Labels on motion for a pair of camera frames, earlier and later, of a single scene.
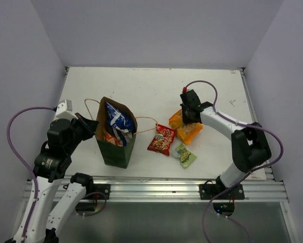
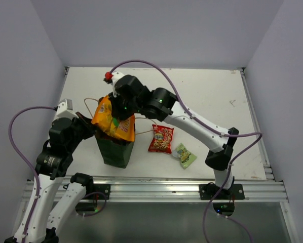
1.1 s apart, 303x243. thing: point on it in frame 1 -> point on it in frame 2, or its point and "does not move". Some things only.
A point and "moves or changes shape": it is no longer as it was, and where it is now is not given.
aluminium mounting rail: (182, 189) does not move
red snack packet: (163, 139) does not move
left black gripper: (88, 125) does not move
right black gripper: (185, 120) -> (116, 110)
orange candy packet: (186, 131) moves or changes shape
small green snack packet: (186, 158) does not move
